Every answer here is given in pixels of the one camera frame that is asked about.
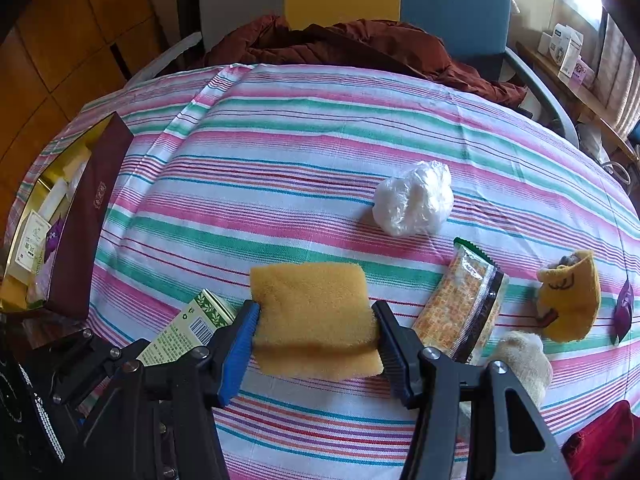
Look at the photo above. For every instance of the blue container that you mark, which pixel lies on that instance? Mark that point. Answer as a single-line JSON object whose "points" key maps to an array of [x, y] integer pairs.
{"points": [[636, 137]]}

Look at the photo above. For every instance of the purple packet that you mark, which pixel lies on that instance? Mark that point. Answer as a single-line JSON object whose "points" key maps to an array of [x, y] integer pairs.
{"points": [[625, 310], [53, 237]]}

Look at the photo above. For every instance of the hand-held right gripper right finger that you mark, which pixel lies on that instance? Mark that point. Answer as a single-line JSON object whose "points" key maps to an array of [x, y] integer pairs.
{"points": [[395, 360]]}

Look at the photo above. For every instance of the pink green striped tablecloth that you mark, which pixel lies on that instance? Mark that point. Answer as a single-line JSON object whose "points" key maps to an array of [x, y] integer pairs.
{"points": [[300, 160]]}

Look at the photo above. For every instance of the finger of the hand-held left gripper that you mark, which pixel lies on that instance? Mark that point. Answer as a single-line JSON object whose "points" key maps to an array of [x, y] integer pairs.
{"points": [[72, 352], [100, 367]]}

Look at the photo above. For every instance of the lilac carton box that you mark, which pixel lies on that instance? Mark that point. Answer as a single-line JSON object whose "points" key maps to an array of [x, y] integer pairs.
{"points": [[584, 74]]}

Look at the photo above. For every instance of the yellow sponge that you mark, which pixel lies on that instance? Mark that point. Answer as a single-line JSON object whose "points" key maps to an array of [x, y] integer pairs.
{"points": [[310, 310]]}

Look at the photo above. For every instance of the green printed carton box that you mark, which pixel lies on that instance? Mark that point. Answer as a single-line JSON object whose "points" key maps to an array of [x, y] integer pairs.
{"points": [[185, 332]]}

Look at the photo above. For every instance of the clear cracker snack packet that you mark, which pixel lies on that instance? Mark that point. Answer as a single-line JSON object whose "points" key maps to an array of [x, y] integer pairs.
{"points": [[460, 305]]}

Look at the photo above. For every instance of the red cloth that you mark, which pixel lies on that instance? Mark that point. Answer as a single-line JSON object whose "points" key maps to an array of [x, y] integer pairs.
{"points": [[605, 440]]}

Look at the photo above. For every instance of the white foam block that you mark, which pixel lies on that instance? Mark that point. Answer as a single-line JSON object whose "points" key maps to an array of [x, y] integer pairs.
{"points": [[55, 200]]}

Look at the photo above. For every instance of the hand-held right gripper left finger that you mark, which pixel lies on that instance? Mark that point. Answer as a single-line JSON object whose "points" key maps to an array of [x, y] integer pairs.
{"points": [[240, 355]]}

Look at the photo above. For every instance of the wooden wardrobe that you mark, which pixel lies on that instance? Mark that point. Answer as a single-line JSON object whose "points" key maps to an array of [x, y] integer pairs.
{"points": [[75, 35]]}

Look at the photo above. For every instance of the wooden side shelf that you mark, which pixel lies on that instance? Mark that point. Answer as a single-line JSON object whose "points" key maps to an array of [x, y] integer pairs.
{"points": [[575, 95]]}

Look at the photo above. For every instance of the grey yellow blue sofa chair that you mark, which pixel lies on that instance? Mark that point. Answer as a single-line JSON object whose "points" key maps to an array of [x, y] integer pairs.
{"points": [[450, 5]]}

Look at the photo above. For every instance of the crumpled white plastic bag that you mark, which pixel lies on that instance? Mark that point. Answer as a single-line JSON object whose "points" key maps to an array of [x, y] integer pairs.
{"points": [[412, 200]]}

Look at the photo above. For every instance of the rust brown padded jacket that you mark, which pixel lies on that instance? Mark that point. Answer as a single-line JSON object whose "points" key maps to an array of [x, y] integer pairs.
{"points": [[350, 42]]}

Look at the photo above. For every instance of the yellow felt toy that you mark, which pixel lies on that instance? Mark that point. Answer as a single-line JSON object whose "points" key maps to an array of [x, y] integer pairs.
{"points": [[575, 300]]}

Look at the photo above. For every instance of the beige striped curtain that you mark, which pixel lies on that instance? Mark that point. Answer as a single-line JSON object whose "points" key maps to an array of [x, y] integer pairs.
{"points": [[620, 70]]}

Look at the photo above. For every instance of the maroon and gold tin box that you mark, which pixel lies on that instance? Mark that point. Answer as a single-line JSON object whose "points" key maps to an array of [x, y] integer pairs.
{"points": [[80, 240]]}

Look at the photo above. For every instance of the beige knitted sock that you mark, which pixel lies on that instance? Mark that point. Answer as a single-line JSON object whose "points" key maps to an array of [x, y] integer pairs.
{"points": [[522, 360]]}

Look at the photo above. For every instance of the white carton box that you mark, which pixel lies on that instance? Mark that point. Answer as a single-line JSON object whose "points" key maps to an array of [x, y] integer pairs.
{"points": [[567, 47]]}

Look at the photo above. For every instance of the white printed paper card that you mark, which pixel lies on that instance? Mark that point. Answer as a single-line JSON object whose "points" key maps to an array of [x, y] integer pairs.
{"points": [[30, 242]]}

